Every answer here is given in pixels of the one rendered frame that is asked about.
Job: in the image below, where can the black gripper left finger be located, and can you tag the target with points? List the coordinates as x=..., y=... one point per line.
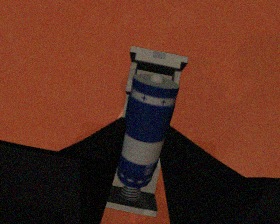
x=76, y=181

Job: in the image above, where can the blue and grey battery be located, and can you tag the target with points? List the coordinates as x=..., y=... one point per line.
x=150, y=108

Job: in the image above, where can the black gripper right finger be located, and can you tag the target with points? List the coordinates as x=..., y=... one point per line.
x=201, y=190

